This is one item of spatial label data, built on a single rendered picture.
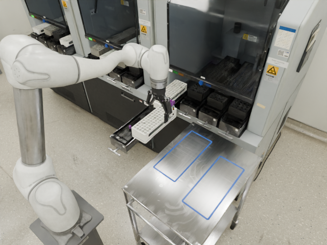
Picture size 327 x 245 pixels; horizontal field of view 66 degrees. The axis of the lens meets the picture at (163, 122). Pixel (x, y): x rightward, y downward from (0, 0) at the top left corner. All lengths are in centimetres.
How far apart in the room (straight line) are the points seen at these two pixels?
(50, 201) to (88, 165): 135
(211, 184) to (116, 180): 121
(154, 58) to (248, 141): 78
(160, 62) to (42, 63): 55
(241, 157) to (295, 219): 100
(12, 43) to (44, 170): 57
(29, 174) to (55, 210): 21
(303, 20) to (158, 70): 66
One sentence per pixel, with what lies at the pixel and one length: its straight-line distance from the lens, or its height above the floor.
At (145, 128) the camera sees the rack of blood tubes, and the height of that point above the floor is 93.
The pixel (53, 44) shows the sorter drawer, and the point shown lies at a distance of 269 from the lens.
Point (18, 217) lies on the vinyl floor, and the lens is 241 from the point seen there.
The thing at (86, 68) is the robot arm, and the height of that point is 141.
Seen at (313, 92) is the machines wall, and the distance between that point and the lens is 270.
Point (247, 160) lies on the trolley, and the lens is 140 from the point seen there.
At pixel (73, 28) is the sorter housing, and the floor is 99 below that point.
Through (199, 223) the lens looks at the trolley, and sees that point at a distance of 117.
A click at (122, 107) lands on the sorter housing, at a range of 225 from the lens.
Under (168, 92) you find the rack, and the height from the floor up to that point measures 86.
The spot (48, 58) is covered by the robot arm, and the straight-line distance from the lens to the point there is 89.
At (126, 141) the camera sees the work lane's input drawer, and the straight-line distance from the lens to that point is 145.
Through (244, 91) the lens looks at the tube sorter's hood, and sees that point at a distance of 150.
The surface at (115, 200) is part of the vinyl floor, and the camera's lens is 220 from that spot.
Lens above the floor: 188
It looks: 43 degrees down
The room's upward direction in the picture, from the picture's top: 2 degrees counter-clockwise
